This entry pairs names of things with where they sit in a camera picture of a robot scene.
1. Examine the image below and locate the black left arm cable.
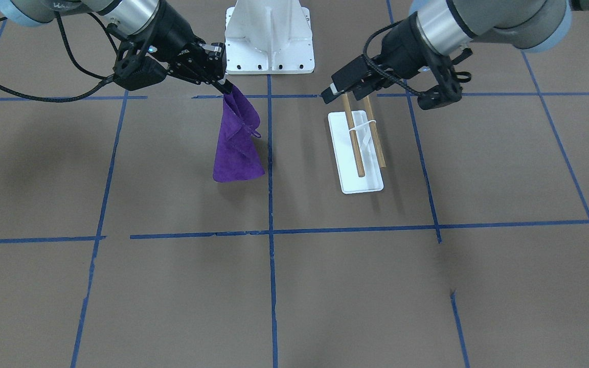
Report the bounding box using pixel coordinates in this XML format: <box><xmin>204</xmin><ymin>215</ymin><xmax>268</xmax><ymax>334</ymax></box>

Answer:
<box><xmin>362</xmin><ymin>20</ymin><xmax>428</xmax><ymax>99</ymax></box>

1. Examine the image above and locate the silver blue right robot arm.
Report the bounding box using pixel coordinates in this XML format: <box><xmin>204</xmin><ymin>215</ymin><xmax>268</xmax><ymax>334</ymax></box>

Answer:
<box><xmin>0</xmin><ymin>1</ymin><xmax>233</xmax><ymax>94</ymax></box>

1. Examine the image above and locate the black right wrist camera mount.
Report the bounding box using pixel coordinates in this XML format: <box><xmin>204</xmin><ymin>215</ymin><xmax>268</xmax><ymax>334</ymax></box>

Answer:
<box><xmin>112</xmin><ymin>41</ymin><xmax>168</xmax><ymax>91</ymax></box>

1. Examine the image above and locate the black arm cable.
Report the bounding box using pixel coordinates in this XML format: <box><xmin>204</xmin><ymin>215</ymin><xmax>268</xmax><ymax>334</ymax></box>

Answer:
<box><xmin>362</xmin><ymin>20</ymin><xmax>428</xmax><ymax>99</ymax></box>
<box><xmin>0</xmin><ymin>10</ymin><xmax>121</xmax><ymax>103</ymax></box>

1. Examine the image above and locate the white rack crossbar post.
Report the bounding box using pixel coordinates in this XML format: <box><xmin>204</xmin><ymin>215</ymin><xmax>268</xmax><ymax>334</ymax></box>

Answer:
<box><xmin>349</xmin><ymin>120</ymin><xmax>376</xmax><ymax>147</ymax></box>

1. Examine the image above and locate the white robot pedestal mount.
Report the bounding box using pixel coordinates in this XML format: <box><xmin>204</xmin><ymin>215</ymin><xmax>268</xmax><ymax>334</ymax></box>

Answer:
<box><xmin>225</xmin><ymin>1</ymin><xmax>315</xmax><ymax>75</ymax></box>

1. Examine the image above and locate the outer wooden rack rod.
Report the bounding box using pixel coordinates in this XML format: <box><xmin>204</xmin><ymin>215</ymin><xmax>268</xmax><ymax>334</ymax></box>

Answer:
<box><xmin>363</xmin><ymin>96</ymin><xmax>387</xmax><ymax>169</ymax></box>

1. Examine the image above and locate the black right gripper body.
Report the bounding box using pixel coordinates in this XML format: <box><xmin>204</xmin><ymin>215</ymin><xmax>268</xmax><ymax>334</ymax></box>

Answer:
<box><xmin>141</xmin><ymin>3</ymin><xmax>224</xmax><ymax>82</ymax></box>

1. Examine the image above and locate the purple microfibre towel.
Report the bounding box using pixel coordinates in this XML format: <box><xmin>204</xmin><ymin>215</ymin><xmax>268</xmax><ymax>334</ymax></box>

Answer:
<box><xmin>213</xmin><ymin>86</ymin><xmax>265</xmax><ymax>182</ymax></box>

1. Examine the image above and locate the inner wooden rack rod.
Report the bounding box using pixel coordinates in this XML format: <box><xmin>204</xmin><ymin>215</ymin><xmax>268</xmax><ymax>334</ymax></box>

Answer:
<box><xmin>341</xmin><ymin>94</ymin><xmax>366</xmax><ymax>178</ymax></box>

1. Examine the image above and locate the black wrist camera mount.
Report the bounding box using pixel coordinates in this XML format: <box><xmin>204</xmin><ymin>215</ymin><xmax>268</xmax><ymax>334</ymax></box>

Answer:
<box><xmin>417</xmin><ymin>47</ymin><xmax>473</xmax><ymax>111</ymax></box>
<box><xmin>112</xmin><ymin>41</ymin><xmax>168</xmax><ymax>91</ymax></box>

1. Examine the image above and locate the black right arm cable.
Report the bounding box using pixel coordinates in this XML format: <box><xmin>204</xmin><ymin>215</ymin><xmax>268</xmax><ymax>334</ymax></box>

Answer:
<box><xmin>0</xmin><ymin>10</ymin><xmax>121</xmax><ymax>103</ymax></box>

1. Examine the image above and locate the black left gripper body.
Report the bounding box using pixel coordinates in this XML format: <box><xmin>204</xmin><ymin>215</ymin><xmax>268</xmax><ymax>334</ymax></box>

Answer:
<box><xmin>358</xmin><ymin>18</ymin><xmax>443</xmax><ymax>90</ymax></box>

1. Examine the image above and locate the white towel rack base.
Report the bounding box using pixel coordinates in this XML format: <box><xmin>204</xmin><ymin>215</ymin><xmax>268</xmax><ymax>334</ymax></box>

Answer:
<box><xmin>327</xmin><ymin>111</ymin><xmax>384</xmax><ymax>195</ymax></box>

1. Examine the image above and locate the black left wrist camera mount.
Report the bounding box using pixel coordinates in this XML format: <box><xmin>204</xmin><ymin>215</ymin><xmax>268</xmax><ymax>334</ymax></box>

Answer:
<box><xmin>417</xmin><ymin>47</ymin><xmax>473</xmax><ymax>111</ymax></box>

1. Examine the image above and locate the wooden rack rod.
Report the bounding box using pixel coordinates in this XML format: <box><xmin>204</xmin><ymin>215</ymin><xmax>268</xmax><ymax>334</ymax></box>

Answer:
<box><xmin>341</xmin><ymin>94</ymin><xmax>366</xmax><ymax>178</ymax></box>
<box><xmin>363</xmin><ymin>96</ymin><xmax>387</xmax><ymax>169</ymax></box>

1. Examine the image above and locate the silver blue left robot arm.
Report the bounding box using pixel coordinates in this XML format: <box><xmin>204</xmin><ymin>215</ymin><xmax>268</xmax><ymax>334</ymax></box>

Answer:
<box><xmin>321</xmin><ymin>1</ymin><xmax>589</xmax><ymax>110</ymax></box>

